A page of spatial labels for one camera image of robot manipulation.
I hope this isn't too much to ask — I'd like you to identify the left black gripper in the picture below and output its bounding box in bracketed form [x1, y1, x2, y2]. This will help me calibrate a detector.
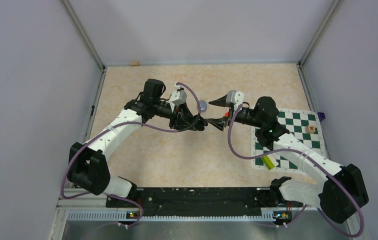
[154, 99, 198, 131]

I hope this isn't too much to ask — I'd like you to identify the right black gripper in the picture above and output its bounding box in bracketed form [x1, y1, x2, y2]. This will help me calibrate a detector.
[204, 94, 264, 131]

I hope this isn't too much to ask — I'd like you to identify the purple grey earbud charging case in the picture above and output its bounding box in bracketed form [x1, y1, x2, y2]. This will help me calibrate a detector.
[199, 100, 207, 113]

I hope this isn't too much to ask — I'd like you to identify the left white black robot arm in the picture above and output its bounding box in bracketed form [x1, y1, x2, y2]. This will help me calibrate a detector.
[66, 78, 208, 207]

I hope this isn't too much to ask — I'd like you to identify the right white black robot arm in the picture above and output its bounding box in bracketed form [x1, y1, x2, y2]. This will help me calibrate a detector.
[209, 90, 369, 224]

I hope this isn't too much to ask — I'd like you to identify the lime green white brick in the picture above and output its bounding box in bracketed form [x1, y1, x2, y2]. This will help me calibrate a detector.
[260, 154, 278, 171]

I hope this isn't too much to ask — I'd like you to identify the green white chessboard mat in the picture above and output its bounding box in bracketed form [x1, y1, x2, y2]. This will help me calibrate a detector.
[250, 107, 327, 174]

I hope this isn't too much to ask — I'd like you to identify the wooden letter cube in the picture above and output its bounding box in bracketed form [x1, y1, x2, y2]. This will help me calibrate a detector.
[305, 125, 316, 134]

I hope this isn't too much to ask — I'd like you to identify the purple object beside table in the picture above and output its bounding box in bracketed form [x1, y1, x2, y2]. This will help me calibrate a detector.
[317, 112, 326, 122]

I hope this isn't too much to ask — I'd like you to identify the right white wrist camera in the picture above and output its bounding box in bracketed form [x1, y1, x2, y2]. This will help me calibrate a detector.
[225, 90, 244, 109]

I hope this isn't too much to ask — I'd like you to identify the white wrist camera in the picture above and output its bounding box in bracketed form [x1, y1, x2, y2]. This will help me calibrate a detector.
[168, 82, 187, 111]
[225, 90, 244, 109]

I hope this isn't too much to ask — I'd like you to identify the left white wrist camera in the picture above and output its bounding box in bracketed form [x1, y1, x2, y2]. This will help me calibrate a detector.
[168, 82, 187, 111]

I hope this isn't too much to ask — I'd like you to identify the small wooden block at wall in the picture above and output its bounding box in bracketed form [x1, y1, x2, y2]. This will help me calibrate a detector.
[129, 61, 140, 67]

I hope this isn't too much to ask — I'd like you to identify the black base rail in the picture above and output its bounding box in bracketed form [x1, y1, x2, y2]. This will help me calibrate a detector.
[106, 187, 284, 217]

